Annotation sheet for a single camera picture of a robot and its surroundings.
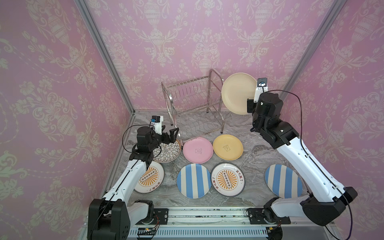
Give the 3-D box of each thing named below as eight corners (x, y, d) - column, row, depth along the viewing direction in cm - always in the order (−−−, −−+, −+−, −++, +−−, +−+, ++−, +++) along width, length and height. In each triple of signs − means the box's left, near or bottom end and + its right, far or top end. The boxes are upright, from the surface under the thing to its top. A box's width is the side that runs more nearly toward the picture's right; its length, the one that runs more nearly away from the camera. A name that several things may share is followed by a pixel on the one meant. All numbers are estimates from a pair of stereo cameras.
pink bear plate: (182, 163, 94) (182, 161, 91) (184, 140, 105) (183, 137, 102) (213, 163, 94) (213, 161, 91) (211, 139, 105) (211, 137, 102)
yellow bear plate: (214, 160, 96) (214, 158, 94) (212, 136, 108) (212, 134, 106) (244, 160, 96) (245, 158, 94) (239, 136, 108) (240, 134, 106)
